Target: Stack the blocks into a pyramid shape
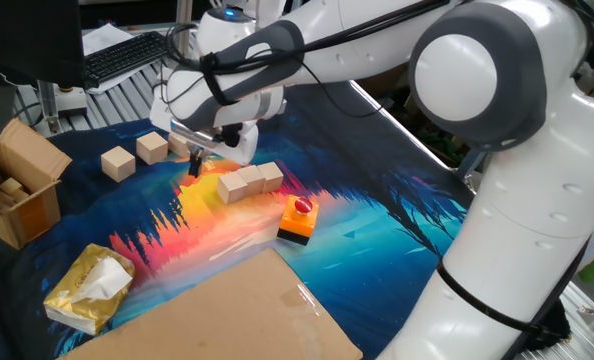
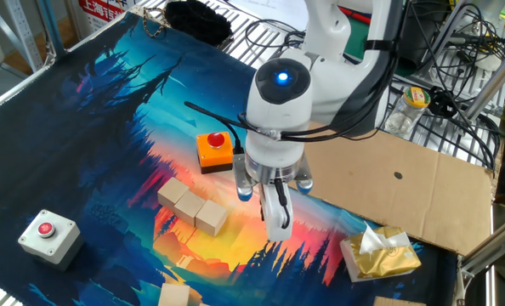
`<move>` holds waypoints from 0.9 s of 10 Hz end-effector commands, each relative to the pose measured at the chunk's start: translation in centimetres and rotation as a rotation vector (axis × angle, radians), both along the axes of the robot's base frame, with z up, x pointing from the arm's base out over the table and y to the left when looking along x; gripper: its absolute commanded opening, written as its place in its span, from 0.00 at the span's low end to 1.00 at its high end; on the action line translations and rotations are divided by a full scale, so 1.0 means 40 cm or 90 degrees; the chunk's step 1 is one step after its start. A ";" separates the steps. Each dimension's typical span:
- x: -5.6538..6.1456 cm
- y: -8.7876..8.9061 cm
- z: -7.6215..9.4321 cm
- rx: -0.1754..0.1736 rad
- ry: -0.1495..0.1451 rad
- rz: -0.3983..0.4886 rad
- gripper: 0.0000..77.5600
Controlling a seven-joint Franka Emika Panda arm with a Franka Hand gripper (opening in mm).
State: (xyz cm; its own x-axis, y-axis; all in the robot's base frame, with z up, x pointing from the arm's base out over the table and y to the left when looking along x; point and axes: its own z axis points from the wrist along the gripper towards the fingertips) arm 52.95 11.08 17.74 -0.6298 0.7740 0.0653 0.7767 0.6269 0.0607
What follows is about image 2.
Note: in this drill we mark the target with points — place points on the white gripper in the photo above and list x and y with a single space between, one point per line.
274 221

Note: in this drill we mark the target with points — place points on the metal wrist mounting plate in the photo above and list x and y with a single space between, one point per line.
240 170

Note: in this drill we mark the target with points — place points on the orange emergency stop button box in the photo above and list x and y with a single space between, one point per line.
214 155

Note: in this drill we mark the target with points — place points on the gold tissue pack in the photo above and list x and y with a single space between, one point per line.
380 259

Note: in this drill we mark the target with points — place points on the flat brown cardboard sheet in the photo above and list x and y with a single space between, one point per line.
405 191

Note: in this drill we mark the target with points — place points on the open cardboard box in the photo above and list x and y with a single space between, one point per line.
399 302

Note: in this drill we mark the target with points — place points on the glass jar yellow lid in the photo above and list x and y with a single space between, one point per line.
405 112

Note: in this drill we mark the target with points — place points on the green cutting mat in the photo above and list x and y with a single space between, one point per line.
355 42

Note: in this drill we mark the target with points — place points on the black fuzzy bag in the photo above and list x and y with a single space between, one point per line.
197 21

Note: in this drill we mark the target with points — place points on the slanted aluminium profile bar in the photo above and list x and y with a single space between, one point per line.
490 248
495 83

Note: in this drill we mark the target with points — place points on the red pen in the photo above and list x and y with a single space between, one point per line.
354 15

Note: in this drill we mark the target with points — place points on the grey box with red button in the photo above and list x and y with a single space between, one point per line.
50 238

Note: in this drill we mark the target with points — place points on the colourful forest print mat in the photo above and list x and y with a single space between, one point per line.
44 149

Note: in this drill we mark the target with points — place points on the red white printed sign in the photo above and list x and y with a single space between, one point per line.
101 10

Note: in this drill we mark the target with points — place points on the perforated grey shelf upright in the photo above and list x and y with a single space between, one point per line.
23 34

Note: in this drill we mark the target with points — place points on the grey steel post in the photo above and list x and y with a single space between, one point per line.
50 25

